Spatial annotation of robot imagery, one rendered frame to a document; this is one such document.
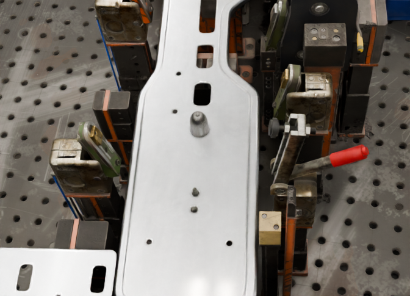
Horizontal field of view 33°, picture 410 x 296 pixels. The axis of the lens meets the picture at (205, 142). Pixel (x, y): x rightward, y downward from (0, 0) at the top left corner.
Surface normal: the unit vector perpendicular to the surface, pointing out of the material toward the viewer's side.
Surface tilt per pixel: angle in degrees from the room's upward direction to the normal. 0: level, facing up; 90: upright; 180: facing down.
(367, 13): 0
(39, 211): 0
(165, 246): 0
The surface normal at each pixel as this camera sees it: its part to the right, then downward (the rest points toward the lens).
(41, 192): -0.08, -0.52
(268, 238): -0.05, 0.86
